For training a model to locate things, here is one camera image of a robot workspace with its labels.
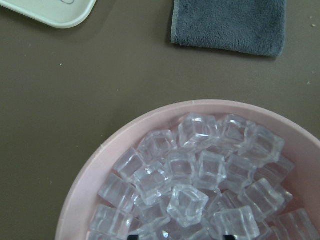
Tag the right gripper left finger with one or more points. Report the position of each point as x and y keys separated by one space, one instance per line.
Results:
x=133 y=237

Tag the clear ice cubes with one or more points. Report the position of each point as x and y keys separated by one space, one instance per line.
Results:
x=207 y=178

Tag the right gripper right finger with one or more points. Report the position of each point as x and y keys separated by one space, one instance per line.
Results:
x=229 y=237

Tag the pink bowl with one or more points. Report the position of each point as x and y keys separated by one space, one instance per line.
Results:
x=301 y=147

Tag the grey folded cloth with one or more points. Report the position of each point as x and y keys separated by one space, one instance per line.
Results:
x=255 y=27

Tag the cream rabbit tray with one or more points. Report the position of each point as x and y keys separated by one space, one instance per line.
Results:
x=60 y=14

